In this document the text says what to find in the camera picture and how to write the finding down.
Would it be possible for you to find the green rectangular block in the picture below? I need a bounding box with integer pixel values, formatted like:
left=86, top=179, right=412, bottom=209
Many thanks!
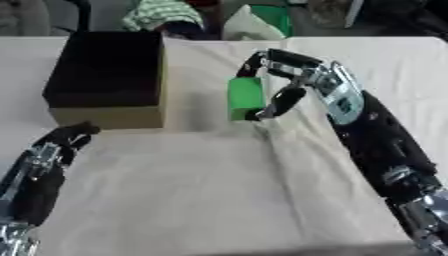
left=225, top=76, right=268, bottom=122

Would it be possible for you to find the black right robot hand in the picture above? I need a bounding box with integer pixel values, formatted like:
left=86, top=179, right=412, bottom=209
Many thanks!
left=234, top=48, right=326, bottom=122

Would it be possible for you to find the person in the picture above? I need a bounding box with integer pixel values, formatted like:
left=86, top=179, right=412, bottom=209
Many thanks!
left=120, top=0, right=224, bottom=40

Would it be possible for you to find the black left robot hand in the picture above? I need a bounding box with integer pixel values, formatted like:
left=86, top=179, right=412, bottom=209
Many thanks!
left=33, top=121, right=102, bottom=161

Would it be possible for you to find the tan cardboard box black inside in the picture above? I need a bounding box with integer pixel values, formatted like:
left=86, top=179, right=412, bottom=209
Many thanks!
left=42, top=30, right=170, bottom=130

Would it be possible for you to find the black chair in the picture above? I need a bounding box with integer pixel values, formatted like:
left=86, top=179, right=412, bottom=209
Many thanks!
left=50, top=0, right=95, bottom=35

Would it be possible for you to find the green bag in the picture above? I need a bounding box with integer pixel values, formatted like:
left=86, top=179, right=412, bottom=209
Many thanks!
left=250, top=3, right=294, bottom=38

